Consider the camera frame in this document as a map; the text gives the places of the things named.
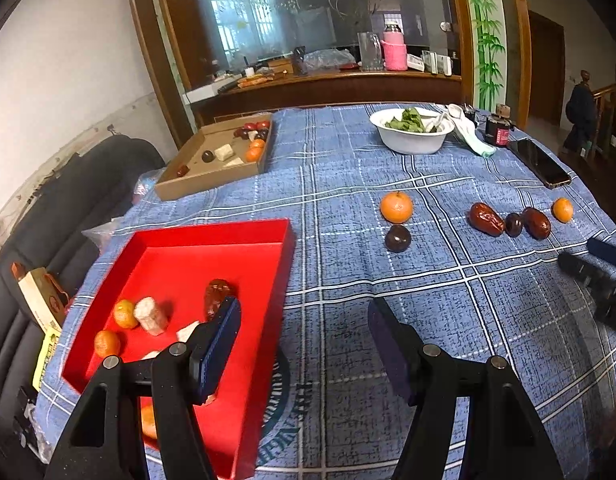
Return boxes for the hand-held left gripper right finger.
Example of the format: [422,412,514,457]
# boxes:
[367,299,563,480]

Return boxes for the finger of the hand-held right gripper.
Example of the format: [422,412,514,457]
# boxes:
[586,236,616,271]
[558,251,616,333]

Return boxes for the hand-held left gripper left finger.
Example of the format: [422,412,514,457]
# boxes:
[44,296,241,480]

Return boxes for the red tray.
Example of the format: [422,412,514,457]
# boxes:
[62,218,296,480]

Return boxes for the blue plaid tablecloth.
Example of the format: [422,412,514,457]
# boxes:
[35,102,616,480]

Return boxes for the large dark plum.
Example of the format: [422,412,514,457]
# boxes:
[385,225,412,253]

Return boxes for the black smartphone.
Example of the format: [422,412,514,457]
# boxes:
[508,138,572,190]

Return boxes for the wrinkled dried date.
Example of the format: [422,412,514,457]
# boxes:
[469,202,506,237]

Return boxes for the wooden stair railing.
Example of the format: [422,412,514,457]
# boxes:
[590,82,616,161]

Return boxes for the dark hanging jacket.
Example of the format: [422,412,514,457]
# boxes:
[562,70,601,153]

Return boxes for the dark jar with red label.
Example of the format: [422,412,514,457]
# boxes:
[484,114,516,147]

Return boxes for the brown cardboard box tray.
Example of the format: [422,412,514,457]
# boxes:
[155,112,273,202]

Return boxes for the yellow packet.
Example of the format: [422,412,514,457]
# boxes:
[32,327,64,391]

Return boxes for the brown cardboard packet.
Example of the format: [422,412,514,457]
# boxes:
[10,261,71,333]

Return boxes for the white glove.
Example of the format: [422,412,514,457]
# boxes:
[445,103,497,157]

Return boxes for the wooden door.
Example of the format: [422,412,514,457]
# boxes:
[526,10,568,126]

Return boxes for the white bowl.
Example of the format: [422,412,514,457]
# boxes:
[369,107,456,155]

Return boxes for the black sofa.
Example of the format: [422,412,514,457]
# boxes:
[0,137,166,461]

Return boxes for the green leaves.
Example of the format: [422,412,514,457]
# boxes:
[383,107,429,133]

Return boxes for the white flat box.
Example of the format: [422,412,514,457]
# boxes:
[183,83,225,106]

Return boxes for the wooden sideboard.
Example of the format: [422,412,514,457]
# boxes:
[188,69,463,128]

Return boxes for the pink thermos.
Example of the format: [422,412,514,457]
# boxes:
[382,22,407,71]

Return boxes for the glass pitcher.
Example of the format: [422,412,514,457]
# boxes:
[358,31,385,71]

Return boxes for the crumpled clear plastic bag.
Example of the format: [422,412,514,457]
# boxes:
[305,48,357,70]

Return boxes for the wood-framed mirror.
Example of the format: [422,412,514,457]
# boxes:
[123,0,533,146]

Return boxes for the bamboo painted wall panel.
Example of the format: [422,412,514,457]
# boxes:
[460,0,508,111]

